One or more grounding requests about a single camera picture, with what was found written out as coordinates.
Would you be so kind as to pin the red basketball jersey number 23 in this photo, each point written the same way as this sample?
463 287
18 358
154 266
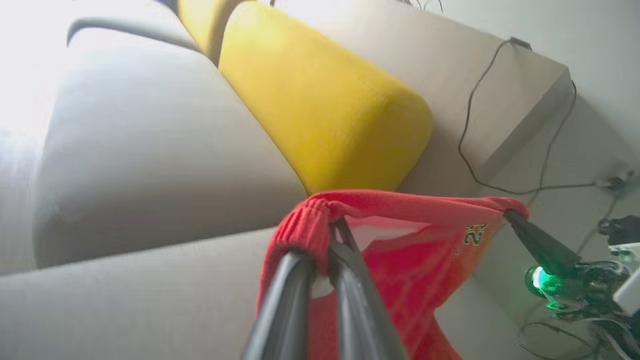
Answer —
400 270

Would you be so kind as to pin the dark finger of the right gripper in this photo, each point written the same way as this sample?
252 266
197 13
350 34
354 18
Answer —
545 247

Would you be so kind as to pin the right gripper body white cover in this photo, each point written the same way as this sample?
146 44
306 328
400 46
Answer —
580 287

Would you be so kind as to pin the white wall plug adapter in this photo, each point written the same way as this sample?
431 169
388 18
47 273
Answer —
617 181

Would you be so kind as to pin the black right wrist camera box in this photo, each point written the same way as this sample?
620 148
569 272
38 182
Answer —
622 229

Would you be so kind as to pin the long grey sofa seat cushion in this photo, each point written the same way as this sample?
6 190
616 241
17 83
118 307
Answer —
150 150

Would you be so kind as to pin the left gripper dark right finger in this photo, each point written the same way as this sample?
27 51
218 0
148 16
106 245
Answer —
360 310

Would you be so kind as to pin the large yellow sofa backrest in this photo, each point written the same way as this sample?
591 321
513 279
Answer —
325 100

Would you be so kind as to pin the grey sofa chaise seat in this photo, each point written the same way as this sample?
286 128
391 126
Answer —
125 310

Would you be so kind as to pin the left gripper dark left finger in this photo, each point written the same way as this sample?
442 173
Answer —
285 310

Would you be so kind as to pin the beige wall panel behind sofa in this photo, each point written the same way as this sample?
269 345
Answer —
450 65

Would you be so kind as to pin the short grey sofa seat cushion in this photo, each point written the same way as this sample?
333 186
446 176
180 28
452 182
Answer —
125 27

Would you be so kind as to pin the small yellow sofa backrest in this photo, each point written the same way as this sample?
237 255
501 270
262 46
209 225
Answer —
202 20

